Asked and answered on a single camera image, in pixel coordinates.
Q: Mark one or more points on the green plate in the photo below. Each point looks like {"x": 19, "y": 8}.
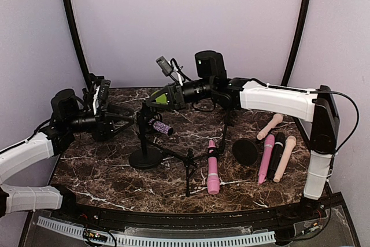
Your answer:
{"x": 159, "y": 98}

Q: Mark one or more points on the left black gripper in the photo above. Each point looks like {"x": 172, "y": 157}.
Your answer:
{"x": 103, "y": 120}

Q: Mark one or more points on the right black frame post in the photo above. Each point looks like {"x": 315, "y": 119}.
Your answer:
{"x": 296, "y": 42}

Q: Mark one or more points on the pink microphone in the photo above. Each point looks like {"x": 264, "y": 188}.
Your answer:
{"x": 266, "y": 156}
{"x": 213, "y": 181}

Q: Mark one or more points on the pink microphone front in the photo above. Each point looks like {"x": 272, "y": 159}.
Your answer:
{"x": 213, "y": 181}

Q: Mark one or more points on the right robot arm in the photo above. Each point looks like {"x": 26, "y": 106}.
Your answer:
{"x": 316, "y": 106}

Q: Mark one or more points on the white cable duct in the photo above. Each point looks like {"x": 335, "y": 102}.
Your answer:
{"x": 158, "y": 237}

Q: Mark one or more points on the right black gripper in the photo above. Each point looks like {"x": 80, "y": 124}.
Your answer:
{"x": 179, "y": 103}

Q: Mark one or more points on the black tripod mic stand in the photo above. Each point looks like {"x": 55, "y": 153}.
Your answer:
{"x": 188, "y": 160}

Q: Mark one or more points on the black frame post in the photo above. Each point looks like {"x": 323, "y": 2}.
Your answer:
{"x": 296, "y": 42}
{"x": 76, "y": 41}

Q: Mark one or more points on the black empty mic stand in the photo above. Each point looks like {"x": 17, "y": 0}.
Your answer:
{"x": 227, "y": 123}

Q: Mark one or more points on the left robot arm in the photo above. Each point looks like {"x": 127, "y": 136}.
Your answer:
{"x": 71, "y": 114}

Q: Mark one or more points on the left black frame post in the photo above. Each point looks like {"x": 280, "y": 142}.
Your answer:
{"x": 76, "y": 41}

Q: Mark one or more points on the purple glitter microphone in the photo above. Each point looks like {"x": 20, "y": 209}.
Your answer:
{"x": 159, "y": 126}

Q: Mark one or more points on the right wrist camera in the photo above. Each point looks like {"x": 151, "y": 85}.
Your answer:
{"x": 173, "y": 70}

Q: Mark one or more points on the black microphone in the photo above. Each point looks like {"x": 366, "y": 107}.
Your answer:
{"x": 277, "y": 152}

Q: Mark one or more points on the black round-base mic stand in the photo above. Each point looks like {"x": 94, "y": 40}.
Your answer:
{"x": 93, "y": 80}

